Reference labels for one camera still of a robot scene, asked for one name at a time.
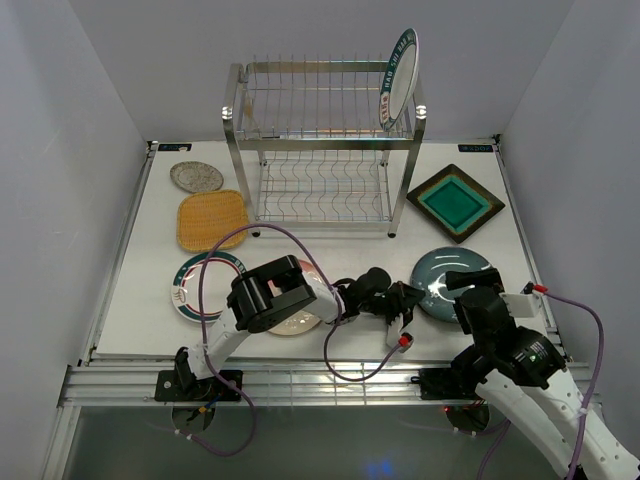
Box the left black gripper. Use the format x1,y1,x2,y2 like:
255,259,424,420
358,282,423,331

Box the dark blue round plate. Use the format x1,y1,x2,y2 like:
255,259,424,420
410,247,493,324

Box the pink cream floral plate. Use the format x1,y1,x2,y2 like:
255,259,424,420
269,259,324,336

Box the white plate teal lettered rim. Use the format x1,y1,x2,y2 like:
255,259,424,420
378,28,419,131

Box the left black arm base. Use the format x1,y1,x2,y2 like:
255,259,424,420
154,370,241,404

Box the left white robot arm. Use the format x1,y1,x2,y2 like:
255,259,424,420
174,255,425,400

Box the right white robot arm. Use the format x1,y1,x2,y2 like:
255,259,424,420
445,268,639,479

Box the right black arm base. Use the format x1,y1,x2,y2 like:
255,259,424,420
410,368,478,401

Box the steel two-tier dish rack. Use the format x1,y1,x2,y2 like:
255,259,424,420
221,59,427,238

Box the green black square plate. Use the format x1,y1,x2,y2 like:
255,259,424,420
406,164,505,244

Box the right blue table label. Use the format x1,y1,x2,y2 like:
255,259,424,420
458,144,494,153

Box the blue table label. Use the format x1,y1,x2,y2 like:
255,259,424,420
458,144,494,153
158,143,192,152

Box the white plate green red rim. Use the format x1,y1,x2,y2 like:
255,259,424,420
171,251,246,324

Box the yellow woven square plate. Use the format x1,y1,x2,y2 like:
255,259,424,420
176,190,249,253

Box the speckled grey round plate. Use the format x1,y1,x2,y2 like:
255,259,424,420
169,161,224,193

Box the left blue table label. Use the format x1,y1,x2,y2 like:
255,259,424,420
158,143,192,152

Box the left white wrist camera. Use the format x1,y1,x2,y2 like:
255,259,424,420
386,317,414,353

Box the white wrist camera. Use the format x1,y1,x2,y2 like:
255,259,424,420
386,317,414,353
499,282,548,318

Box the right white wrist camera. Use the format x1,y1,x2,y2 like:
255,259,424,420
499,282,548,318

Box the aluminium front frame rail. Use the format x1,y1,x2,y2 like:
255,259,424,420
57,359,449,407

